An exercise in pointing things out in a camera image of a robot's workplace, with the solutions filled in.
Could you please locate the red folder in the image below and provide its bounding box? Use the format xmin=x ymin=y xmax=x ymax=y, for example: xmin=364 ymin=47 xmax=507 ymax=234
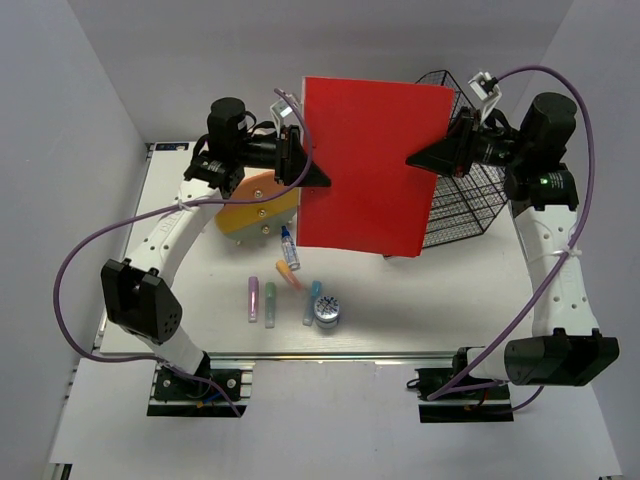
xmin=296 ymin=77 xmax=454 ymax=257

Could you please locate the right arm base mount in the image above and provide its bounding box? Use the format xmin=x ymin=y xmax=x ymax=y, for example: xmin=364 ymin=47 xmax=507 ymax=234
xmin=406 ymin=368 xmax=514 ymax=424

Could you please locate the black wire mesh rack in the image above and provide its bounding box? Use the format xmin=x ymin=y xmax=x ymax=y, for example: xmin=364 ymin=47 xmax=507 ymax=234
xmin=383 ymin=69 xmax=512 ymax=259

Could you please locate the green highlighter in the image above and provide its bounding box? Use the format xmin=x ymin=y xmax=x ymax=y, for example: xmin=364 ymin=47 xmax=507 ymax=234
xmin=265 ymin=281 xmax=277 ymax=329

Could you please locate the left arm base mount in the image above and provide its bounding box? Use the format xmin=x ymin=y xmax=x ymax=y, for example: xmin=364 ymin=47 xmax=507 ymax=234
xmin=147 ymin=361 xmax=253 ymax=418

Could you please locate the purple highlighter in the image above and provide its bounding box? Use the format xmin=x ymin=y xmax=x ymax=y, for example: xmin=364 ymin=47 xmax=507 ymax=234
xmin=248 ymin=276 xmax=259 ymax=323

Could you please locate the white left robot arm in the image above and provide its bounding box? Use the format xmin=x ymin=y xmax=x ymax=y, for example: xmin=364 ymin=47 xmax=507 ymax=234
xmin=101 ymin=93 xmax=331 ymax=399

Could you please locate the blue highlighter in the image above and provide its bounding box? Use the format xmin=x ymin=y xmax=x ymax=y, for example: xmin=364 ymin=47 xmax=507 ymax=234
xmin=302 ymin=280 xmax=322 ymax=327

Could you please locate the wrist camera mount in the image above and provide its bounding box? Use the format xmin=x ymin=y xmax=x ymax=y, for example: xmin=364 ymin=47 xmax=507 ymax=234
xmin=468 ymin=71 xmax=502 ymax=123
xmin=269 ymin=93 xmax=300 ymax=132

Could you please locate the round cream drawer organizer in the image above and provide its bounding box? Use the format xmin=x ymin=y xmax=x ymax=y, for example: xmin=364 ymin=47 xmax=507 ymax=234
xmin=214 ymin=169 xmax=299 ymax=242

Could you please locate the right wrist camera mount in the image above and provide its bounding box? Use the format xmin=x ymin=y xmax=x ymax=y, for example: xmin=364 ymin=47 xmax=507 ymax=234
xmin=468 ymin=71 xmax=502 ymax=123

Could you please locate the aluminium table edge rail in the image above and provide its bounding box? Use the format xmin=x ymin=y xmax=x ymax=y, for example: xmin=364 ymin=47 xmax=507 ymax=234
xmin=89 ymin=349 xmax=529 ymax=363

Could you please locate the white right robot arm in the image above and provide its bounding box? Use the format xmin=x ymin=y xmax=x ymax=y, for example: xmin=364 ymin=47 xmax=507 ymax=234
xmin=406 ymin=92 xmax=620 ymax=401

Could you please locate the clear blue-capped spray bottle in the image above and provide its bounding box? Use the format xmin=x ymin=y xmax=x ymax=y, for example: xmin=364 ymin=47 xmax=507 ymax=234
xmin=281 ymin=226 xmax=301 ymax=271

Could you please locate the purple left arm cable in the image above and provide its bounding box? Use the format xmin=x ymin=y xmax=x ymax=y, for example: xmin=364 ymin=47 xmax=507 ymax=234
xmin=54 ymin=88 xmax=315 ymax=419

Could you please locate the round blue slime jar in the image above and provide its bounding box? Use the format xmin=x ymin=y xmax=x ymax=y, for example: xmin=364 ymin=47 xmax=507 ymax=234
xmin=313 ymin=295 xmax=341 ymax=329

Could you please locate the orange highlighter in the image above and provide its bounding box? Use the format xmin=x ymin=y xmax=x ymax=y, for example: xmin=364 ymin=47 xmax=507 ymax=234
xmin=275 ymin=260 xmax=304 ymax=291

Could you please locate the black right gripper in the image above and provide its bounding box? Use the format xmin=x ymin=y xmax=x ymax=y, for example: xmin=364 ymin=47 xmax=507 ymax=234
xmin=404 ymin=107 xmax=530 ymax=179

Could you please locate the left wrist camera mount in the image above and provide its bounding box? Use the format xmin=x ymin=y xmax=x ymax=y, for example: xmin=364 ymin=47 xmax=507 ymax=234
xmin=269 ymin=93 xmax=300 ymax=132

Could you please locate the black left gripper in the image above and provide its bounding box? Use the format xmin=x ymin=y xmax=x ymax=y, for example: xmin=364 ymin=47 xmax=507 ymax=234
xmin=234 ymin=125 xmax=331 ymax=188

